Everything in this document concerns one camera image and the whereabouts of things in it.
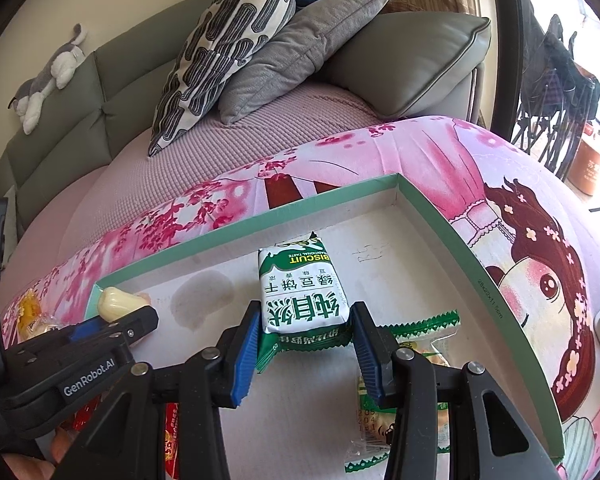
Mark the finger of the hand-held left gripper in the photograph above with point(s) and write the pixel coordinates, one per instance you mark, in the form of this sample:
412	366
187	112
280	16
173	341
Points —
130	327

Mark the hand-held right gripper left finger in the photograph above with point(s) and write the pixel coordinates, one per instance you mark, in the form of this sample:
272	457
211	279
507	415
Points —
242	360

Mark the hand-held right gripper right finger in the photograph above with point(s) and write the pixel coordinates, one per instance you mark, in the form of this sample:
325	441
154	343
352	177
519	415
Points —
367	360

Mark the pale yellow snack piece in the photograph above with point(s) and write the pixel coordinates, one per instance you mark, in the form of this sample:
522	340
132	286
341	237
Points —
117	302

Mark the green biscuit packet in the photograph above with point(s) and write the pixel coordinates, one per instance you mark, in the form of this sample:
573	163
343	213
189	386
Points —
302	290

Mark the green-edged cardboard box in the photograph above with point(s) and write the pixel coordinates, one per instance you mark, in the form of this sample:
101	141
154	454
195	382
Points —
330	220

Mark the person's left hand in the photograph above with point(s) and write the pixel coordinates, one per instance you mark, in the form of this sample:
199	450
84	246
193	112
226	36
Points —
35	465

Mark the orange swiss roll packet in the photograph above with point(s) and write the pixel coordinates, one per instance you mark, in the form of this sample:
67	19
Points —
40	330

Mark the clear green-edged snack packet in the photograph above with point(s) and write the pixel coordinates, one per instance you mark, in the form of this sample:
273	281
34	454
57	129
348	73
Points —
430	340

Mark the yellow cake packet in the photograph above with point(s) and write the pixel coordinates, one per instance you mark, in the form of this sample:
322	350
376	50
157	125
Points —
27	305

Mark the red snack packet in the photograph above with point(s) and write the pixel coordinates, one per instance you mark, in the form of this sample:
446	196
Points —
172	440

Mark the pink sofa cover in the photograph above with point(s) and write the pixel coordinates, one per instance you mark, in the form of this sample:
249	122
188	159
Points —
230	150

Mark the pink printed blanket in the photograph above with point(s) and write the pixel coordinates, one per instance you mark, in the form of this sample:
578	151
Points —
530	210

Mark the grey-green sofa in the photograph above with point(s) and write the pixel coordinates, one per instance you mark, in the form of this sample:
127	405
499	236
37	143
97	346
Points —
80	110

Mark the grey and white plush toy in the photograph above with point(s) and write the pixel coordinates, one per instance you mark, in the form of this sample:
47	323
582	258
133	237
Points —
50	75

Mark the black and white patterned pillow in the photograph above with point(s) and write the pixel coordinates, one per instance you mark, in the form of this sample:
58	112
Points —
220	50

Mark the orange pot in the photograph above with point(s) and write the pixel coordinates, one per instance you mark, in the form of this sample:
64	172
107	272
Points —
585	165

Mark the grey fabric pillow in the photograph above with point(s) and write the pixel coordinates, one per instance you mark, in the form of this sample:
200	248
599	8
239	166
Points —
300	45

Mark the black rack with dark clothes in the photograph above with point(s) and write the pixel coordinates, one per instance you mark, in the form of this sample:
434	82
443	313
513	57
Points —
555	75

